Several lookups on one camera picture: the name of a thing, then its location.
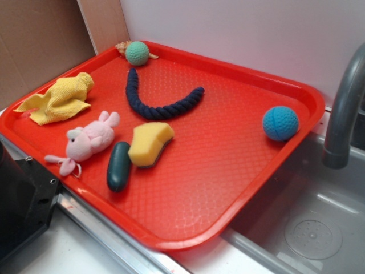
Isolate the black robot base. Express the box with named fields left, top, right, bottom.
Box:
left=1, top=144, right=61, bottom=264

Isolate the yellow cloth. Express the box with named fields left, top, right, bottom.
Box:
left=14, top=72, right=94, bottom=126

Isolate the red plastic tray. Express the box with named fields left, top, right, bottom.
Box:
left=0, top=40, right=326, bottom=252

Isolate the yellow sponge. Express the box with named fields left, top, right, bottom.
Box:
left=128, top=122, right=175, bottom=168

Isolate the dark green toy cucumber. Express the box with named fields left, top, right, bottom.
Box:
left=107, top=142, right=131, bottom=192

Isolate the green dimpled ball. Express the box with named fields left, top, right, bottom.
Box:
left=125, top=41, right=149, bottom=66

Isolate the blue dimpled ball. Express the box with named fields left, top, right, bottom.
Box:
left=262, top=106, right=299, bottom=142

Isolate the pink plush bunny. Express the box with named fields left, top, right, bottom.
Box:
left=44, top=111, right=120, bottom=178

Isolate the grey toy sink basin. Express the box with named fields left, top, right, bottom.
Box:
left=222, top=134, right=364, bottom=273

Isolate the grey faucet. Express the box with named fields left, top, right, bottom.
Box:
left=322, top=45, right=364, bottom=169

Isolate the brown cardboard panel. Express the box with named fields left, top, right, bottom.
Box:
left=1, top=1, right=129, bottom=109

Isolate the navy blue rope toy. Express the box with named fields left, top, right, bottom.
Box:
left=125, top=68, right=205, bottom=120

